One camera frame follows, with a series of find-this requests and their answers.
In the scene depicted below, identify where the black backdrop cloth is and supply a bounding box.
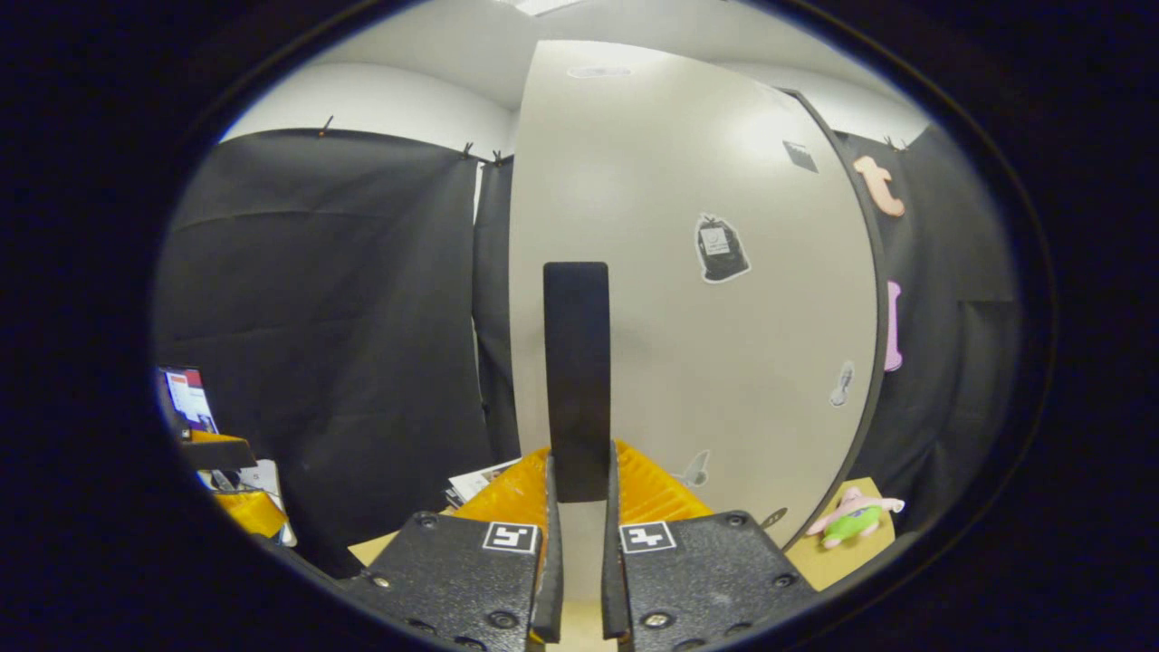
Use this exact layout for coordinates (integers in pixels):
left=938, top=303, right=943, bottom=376
left=149, top=127, right=1026, bottom=580

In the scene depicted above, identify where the black cabinet door handle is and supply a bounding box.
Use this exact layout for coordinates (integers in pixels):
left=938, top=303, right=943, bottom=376
left=543, top=262, right=612, bottom=504

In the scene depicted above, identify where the lit display screen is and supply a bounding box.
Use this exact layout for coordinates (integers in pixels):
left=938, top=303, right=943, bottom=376
left=156, top=365, right=220, bottom=437

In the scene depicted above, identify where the pink green plush toy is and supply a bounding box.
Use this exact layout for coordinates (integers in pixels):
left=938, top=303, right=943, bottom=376
left=807, top=486, right=906, bottom=551

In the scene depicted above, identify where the grey cabinet door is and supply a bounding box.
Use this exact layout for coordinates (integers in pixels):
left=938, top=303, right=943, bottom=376
left=507, top=39, right=884, bottom=603

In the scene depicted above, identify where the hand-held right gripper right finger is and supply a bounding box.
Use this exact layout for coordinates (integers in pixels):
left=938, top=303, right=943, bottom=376
left=600, top=441, right=822, bottom=652

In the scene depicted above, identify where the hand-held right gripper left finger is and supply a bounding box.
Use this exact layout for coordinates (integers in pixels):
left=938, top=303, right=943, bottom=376
left=347, top=446, right=565, bottom=652

